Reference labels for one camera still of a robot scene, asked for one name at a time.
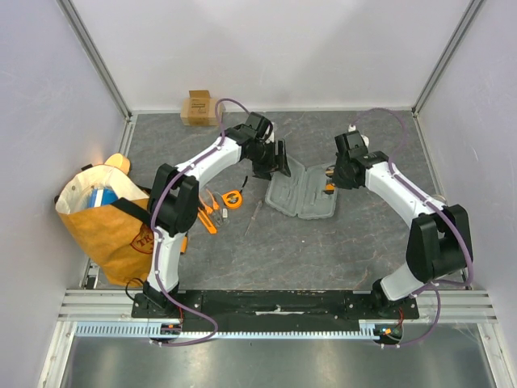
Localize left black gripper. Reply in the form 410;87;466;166
246;140;290;182

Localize grey plastic tool case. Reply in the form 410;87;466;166
265;156;338;220

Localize orange pliers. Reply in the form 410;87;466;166
200;188;225;226

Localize orange utility knife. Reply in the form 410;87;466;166
197;209;217;234

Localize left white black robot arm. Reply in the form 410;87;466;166
143;112;291;318

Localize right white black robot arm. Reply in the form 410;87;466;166
328;131;473;318

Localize orange bit holder set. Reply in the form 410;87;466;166
324;167;335;195

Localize thin metal screwdriver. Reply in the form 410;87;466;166
244;200;263;237

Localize orange tape measure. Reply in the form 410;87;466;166
221;190;242;209

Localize small cardboard box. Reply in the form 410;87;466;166
180;90;225;127

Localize orange black screwdriver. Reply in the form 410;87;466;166
180;234;188;255

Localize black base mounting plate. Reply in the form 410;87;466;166
131;289;420;323

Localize tan wooden object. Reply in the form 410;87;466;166
104;153;132;175

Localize brown paper tote bag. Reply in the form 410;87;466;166
55;164;153;286

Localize blue box in bag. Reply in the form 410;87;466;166
87;188;118;208

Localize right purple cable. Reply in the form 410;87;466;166
349;107;474;348

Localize purple cable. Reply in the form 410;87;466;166
349;107;474;348
149;96;254;348

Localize aluminium frame rail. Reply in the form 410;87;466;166
59;289;497;323

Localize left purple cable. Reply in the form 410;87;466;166
149;96;254;348

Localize white slotted cable duct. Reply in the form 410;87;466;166
75;322;379;340

